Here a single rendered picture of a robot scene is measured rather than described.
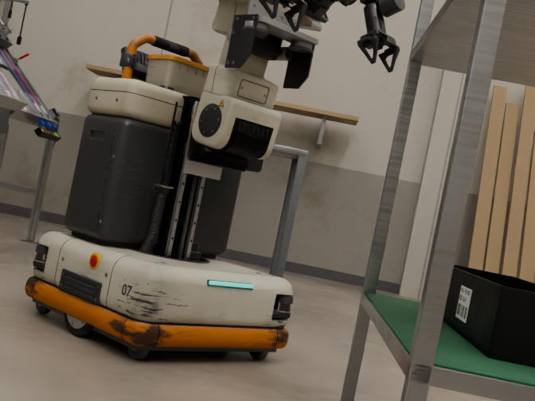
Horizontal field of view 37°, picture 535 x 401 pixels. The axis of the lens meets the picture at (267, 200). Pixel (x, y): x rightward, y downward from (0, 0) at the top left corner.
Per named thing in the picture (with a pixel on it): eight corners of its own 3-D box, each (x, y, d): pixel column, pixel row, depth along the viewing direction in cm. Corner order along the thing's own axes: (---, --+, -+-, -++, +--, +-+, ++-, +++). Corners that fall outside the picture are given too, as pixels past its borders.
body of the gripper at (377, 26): (396, 44, 244) (392, 22, 246) (378, 34, 237) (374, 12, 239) (378, 52, 248) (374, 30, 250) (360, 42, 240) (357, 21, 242)
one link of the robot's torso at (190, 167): (171, 170, 257) (186, 95, 257) (234, 184, 277) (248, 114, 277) (225, 180, 238) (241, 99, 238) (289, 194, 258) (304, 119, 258)
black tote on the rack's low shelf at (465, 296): (428, 309, 179) (438, 261, 179) (505, 325, 178) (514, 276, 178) (487, 357, 122) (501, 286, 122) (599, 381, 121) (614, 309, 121)
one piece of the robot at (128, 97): (49, 264, 264) (99, 17, 264) (177, 276, 302) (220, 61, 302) (104, 286, 240) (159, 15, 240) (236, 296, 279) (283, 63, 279)
